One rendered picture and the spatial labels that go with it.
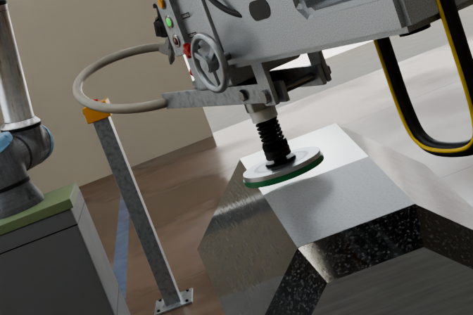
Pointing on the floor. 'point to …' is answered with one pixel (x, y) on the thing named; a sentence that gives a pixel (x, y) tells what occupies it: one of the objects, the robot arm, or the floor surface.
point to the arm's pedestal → (58, 268)
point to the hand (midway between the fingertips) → (183, 55)
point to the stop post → (138, 213)
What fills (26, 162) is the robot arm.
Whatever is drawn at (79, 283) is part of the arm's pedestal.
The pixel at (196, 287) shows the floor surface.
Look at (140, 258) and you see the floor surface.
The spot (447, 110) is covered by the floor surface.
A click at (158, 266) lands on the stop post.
